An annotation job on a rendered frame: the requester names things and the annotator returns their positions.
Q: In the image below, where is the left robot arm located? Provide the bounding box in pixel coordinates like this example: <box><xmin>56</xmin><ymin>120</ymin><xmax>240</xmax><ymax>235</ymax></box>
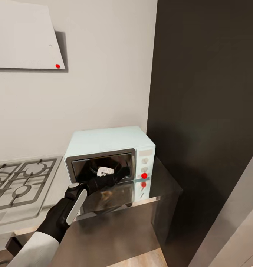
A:
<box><xmin>7</xmin><ymin>167</ymin><xmax>124</xmax><ymax>267</ymax></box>

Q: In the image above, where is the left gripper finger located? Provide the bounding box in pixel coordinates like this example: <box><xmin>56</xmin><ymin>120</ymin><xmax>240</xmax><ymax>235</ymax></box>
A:
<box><xmin>114</xmin><ymin>174</ymin><xmax>124</xmax><ymax>184</ymax></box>

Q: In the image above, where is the microwave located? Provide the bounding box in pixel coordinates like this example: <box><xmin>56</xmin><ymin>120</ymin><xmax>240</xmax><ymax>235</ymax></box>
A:
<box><xmin>64</xmin><ymin>126</ymin><xmax>155</xmax><ymax>184</ymax></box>

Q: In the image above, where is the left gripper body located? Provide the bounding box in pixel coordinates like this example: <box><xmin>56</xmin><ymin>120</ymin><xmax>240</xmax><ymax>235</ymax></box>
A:
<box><xmin>93</xmin><ymin>174</ymin><xmax>115</xmax><ymax>191</ymax></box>

